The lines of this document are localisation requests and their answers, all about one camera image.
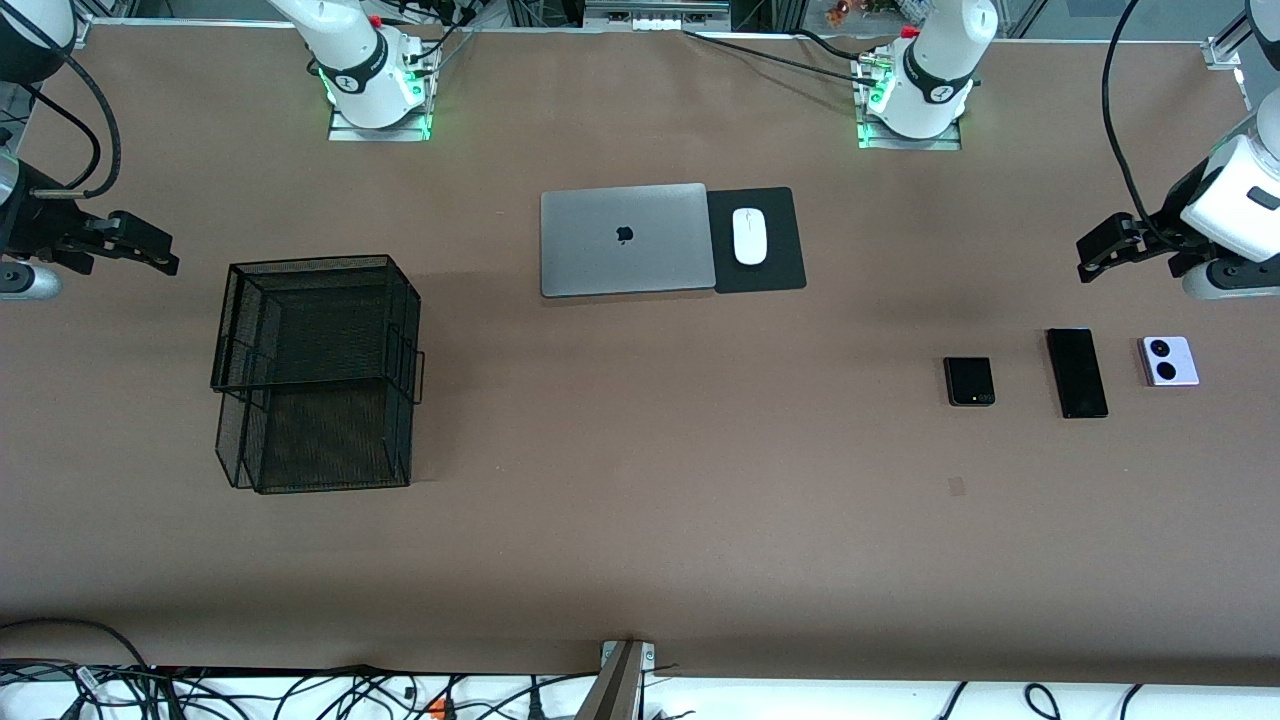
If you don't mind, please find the long black slab phone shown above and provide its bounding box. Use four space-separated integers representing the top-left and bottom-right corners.
1046 327 1109 420

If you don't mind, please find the lilac flip phone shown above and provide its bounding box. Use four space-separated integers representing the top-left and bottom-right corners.
1141 336 1200 387

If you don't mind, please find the small black flip phone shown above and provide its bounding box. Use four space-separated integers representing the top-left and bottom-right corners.
943 356 996 407

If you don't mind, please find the black mesh two-tier tray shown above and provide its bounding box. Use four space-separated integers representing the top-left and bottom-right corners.
210 254 426 495

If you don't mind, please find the black mouse pad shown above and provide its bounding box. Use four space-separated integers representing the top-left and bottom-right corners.
706 187 807 295

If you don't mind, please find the white computer mouse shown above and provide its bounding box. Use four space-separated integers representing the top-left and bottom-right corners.
732 207 769 266

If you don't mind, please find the silver closed laptop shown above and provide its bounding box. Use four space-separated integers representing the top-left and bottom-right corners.
540 183 717 299

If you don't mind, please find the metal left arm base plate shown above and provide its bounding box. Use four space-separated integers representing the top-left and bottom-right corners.
857 108 963 152

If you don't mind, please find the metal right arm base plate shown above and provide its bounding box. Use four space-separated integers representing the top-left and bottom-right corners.
328 98 434 143

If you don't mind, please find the black looping floor cable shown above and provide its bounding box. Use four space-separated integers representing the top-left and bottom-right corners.
0 617 153 691

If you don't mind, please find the black cable across table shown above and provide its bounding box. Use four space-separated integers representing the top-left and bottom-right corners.
682 29 883 87

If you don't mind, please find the grey camera mount pole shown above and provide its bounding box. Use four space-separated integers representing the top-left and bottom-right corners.
575 640 658 720

